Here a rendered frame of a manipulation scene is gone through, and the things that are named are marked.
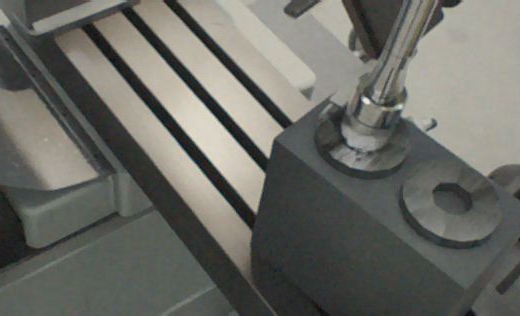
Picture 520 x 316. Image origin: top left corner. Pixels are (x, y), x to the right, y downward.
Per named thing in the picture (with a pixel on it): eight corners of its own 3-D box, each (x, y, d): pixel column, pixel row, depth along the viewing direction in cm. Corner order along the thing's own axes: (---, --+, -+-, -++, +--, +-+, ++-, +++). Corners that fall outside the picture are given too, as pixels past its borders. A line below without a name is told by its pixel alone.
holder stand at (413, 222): (317, 188, 94) (354, 68, 79) (469, 309, 86) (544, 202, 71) (247, 246, 88) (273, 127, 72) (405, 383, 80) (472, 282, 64)
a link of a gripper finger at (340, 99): (345, 107, 72) (394, 65, 73) (325, 97, 74) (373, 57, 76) (351, 120, 73) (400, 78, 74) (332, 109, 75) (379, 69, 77)
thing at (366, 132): (398, 143, 73) (416, 107, 69) (358, 159, 71) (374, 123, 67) (369, 108, 75) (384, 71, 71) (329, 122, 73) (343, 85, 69)
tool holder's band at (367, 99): (416, 107, 69) (419, 99, 68) (374, 123, 67) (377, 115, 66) (384, 71, 71) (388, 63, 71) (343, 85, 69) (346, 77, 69)
